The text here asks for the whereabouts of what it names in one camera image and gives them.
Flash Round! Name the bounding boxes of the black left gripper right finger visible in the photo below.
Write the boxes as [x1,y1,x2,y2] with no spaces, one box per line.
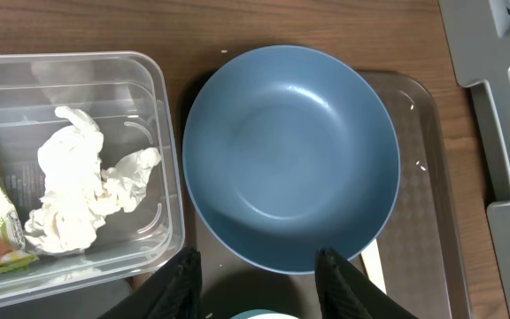
[315,248,416,319]

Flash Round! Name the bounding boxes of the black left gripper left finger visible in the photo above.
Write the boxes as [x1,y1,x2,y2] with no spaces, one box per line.
[99,247,202,319]

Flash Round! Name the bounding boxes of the yellow plastic spoon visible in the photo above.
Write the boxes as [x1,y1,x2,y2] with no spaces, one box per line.
[360,239,387,293]

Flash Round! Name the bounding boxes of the light blue rice bowl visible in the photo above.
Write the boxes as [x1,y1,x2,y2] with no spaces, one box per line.
[230,309,298,319]

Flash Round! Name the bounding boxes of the white tissue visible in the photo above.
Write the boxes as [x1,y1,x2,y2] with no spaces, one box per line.
[24,106,162,255]

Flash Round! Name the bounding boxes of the dark blue plate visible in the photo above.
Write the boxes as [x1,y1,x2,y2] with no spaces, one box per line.
[182,45,401,275]

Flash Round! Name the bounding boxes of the grey dishwasher rack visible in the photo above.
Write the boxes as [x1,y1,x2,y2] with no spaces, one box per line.
[439,0,510,315]

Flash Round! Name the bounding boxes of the brown serving tray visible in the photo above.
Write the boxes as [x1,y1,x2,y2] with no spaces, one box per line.
[185,71,472,318]

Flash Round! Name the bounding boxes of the clear plastic bin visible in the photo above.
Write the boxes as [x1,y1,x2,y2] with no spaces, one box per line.
[0,51,185,307]

